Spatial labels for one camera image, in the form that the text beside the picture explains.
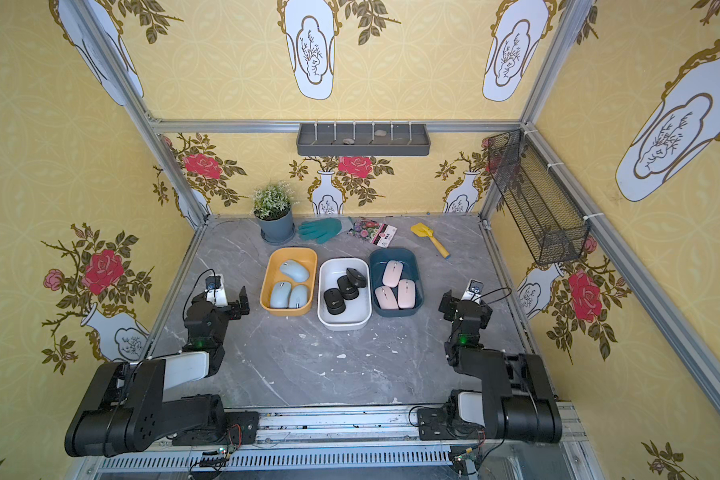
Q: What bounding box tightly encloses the pink mouse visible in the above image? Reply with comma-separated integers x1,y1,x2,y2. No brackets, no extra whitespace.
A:
397,279,416,310
382,260,404,288
375,285,399,310

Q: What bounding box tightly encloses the light blue mouse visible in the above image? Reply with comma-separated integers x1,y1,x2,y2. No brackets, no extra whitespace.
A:
279,260,310,283
288,284,310,309
269,281,293,309

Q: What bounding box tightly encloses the black mouse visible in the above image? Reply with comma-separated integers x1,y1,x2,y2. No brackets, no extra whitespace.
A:
323,288,346,316
346,267,368,289
337,275,359,301

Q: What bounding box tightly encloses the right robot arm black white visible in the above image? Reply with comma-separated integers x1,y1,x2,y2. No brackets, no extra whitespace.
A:
417,292,563,444

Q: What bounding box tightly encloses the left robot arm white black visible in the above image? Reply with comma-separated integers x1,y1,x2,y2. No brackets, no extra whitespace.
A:
64,290,257,457

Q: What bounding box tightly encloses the dark teal storage box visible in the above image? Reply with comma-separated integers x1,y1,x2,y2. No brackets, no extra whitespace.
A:
369,248,424,317

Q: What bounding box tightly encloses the yellow storage box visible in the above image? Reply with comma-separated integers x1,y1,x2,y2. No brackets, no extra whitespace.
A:
260,247,318,316

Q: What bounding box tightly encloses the white storage box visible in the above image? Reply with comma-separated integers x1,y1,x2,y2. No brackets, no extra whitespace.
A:
317,257,372,331

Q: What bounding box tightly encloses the yellow toy shovel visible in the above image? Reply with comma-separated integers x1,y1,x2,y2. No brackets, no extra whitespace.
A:
410,223,450,259

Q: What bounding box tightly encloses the flower seed packet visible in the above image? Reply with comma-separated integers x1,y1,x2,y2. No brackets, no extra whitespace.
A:
349,218,397,248

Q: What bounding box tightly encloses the potted green plant grey pot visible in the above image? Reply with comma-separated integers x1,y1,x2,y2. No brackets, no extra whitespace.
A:
253,181,295,244

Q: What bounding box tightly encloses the teal garden glove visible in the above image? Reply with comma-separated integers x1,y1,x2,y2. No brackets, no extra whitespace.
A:
298,218,343,244

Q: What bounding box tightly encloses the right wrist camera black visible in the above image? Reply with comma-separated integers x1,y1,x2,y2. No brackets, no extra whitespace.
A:
461,279,484,301

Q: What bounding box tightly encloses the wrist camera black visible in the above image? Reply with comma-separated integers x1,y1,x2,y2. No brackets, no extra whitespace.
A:
461,279,484,301
205,274,229,308

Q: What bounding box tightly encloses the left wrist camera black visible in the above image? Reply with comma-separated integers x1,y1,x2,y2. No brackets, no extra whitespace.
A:
205,274,229,308

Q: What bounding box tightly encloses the black wire mesh basket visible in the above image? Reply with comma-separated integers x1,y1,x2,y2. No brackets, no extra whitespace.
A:
486,130,590,265

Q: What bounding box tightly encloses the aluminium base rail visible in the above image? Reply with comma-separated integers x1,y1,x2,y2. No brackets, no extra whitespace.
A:
66,403,603,479

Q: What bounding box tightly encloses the grey wall shelf tray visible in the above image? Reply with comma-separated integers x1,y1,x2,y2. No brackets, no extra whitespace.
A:
296,121,432,157

